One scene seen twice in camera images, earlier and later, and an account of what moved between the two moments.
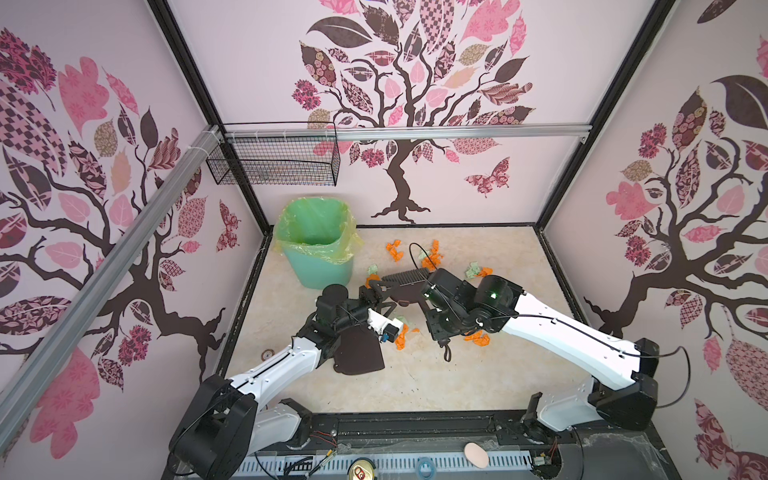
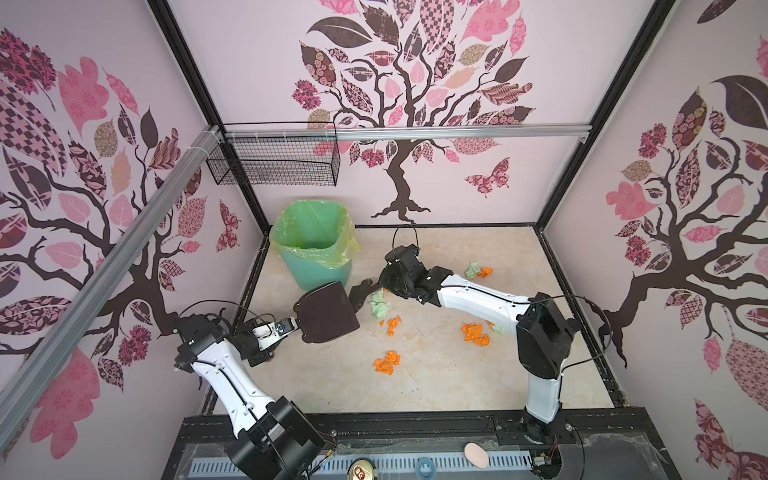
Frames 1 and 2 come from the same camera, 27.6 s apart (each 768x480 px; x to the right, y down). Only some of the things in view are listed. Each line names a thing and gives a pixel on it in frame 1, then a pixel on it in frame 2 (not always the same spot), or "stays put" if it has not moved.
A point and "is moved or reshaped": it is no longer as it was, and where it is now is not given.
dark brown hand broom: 407,286 is moved or reshaped
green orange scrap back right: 474,270 stays put
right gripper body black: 443,324 -> 391,282
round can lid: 361,469 stays put
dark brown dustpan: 358,351 is moved or reshaped
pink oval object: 476,454 stays put
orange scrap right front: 479,338 stays put
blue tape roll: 425,467 stays put
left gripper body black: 358,309 -> 246,345
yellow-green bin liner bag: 318,228 stays put
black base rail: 629,454 stays put
